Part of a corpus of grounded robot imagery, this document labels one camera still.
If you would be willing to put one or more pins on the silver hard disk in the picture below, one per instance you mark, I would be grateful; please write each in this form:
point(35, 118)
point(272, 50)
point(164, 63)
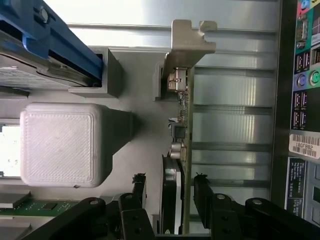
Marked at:
point(15, 75)

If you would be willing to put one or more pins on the grey printed parts rack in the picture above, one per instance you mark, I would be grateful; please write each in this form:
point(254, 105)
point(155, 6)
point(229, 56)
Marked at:
point(60, 145)

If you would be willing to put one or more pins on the open black PC case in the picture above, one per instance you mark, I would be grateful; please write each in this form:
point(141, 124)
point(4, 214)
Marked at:
point(282, 100)

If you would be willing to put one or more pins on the CPU with silver lid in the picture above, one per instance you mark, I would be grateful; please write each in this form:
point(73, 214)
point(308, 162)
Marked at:
point(8, 150)

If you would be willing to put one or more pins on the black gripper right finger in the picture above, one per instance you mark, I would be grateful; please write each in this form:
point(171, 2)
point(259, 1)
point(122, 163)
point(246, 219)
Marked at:
point(222, 217)

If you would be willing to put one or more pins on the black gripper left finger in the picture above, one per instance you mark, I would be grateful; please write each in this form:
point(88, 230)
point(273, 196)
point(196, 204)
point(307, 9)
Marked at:
point(135, 220)

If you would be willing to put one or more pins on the loose green RAM stick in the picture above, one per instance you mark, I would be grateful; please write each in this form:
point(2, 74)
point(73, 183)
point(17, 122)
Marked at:
point(37, 207)

